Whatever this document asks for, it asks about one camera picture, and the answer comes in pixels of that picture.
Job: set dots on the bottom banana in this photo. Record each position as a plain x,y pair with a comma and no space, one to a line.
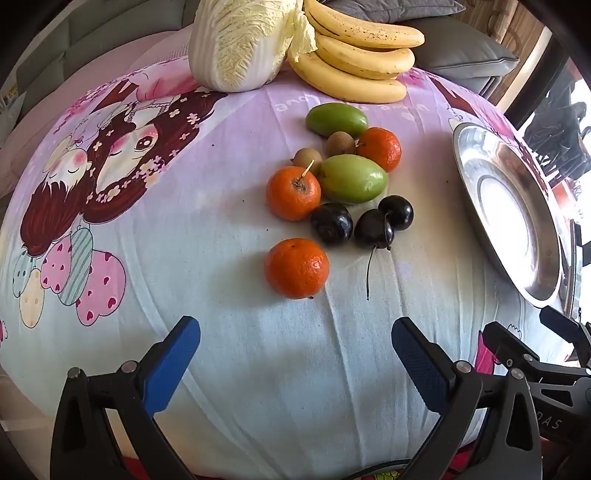
344,86

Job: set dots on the top banana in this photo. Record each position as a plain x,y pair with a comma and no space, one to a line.
361,33

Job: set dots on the green jujube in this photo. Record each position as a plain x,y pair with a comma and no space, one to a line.
328,118
351,179

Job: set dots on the napa cabbage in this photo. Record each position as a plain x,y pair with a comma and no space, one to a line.
240,45

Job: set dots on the grey sofa cushion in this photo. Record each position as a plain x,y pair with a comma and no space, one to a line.
462,54

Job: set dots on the round steel tray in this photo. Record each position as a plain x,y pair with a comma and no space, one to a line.
509,212

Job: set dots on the banana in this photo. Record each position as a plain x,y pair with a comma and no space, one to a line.
373,65
361,33
344,86

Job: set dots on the orange tangerine with stem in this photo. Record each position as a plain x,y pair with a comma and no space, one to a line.
293,192

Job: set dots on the brown longan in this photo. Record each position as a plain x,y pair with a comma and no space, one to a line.
340,143
308,157

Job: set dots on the cartoon print tablecloth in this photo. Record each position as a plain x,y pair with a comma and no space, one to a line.
145,203

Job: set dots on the light grey cushion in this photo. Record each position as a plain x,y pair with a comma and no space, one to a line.
395,11

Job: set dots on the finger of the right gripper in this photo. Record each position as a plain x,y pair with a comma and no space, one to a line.
517,345
573,332

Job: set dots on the black folding chair outside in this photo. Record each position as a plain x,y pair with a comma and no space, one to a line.
556,134

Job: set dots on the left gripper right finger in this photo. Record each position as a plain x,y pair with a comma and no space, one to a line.
453,390

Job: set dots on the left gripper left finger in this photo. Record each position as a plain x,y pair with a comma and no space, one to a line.
83,443

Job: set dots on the stemmed dark cherry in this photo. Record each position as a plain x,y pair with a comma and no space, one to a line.
373,232

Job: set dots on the middle banana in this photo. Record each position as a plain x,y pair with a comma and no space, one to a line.
373,65

